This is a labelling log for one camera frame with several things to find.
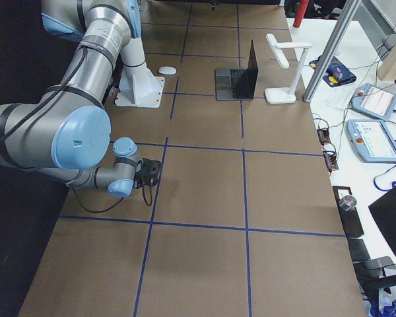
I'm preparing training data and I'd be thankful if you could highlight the grey laptop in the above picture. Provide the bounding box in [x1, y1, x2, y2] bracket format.
[214, 40, 259, 101]

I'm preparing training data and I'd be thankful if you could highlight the teach pendant near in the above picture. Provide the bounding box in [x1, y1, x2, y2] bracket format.
[346, 120, 396, 163]

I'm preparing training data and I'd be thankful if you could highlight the orange black hub far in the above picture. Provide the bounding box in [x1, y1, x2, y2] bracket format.
[316, 128, 331, 145]

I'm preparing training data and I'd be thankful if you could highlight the orange black hub near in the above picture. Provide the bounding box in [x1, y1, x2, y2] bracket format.
[323, 151, 339, 172]

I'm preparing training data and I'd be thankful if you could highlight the teach pendant far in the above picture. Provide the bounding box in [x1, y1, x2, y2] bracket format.
[350, 83, 396, 121]

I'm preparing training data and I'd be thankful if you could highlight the white desk lamp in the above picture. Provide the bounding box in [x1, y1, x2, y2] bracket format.
[265, 33, 313, 104]

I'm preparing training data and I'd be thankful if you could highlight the orange black hub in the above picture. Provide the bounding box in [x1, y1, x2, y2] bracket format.
[316, 128, 331, 145]
[323, 151, 339, 172]

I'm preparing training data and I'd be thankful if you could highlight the teach pendant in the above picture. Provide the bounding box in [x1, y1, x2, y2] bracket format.
[350, 83, 396, 121]
[346, 120, 396, 163]

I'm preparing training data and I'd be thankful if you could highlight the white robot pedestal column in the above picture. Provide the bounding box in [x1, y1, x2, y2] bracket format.
[115, 38, 165, 108]

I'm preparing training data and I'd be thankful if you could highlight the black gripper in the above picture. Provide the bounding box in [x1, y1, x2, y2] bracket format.
[133, 158, 162, 189]

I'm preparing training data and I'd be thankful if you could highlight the white computer mouse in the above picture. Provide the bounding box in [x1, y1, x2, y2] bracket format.
[158, 66, 177, 75]

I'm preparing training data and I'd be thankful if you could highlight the aluminium frame post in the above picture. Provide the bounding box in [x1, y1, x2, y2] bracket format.
[302, 0, 362, 103]

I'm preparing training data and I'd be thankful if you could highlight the red cylinder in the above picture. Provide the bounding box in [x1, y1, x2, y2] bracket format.
[292, 0, 309, 28]

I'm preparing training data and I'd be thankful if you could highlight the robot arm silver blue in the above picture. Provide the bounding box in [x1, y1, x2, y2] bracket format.
[0, 1, 164, 197]

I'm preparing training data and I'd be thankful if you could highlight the metal cylinder weight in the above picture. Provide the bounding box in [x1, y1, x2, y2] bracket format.
[338, 195, 357, 211]

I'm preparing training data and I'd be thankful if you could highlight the dark blue space pencil case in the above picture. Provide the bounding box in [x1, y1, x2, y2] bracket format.
[323, 57, 356, 87]

